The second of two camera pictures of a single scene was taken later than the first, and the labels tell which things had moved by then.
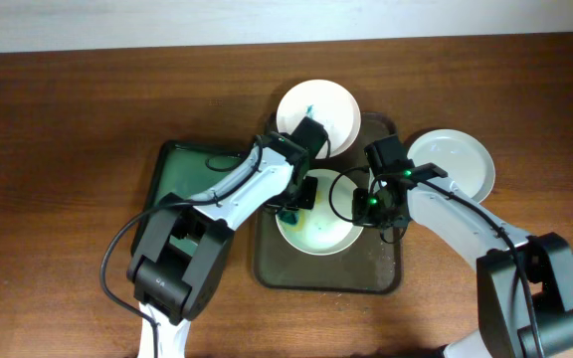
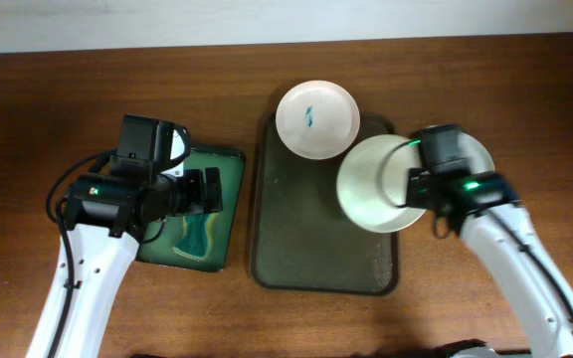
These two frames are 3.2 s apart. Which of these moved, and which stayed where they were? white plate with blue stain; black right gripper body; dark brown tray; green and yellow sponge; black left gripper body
Moved: green and yellow sponge; black left gripper body; black right gripper body
Stayed: white plate with blue stain; dark brown tray
